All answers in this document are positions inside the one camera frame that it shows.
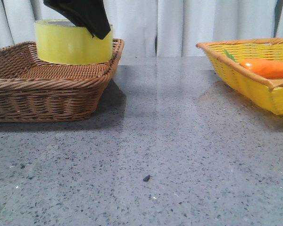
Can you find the grey curtain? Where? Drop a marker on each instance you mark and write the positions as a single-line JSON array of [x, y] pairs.
[[159, 28]]

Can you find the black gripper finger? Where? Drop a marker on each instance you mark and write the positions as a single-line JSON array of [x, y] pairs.
[[90, 14]]

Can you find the yellow tape roll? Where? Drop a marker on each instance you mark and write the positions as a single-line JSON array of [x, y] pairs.
[[59, 41]]

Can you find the orange toy carrot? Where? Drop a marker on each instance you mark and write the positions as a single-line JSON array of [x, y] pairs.
[[268, 69]]

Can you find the brown wicker basket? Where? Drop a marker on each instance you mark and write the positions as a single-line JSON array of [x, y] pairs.
[[32, 90]]

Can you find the yellow woven basket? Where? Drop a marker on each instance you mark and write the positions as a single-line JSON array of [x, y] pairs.
[[225, 57]]

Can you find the small black debris chip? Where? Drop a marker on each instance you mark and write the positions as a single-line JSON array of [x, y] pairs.
[[146, 178]]

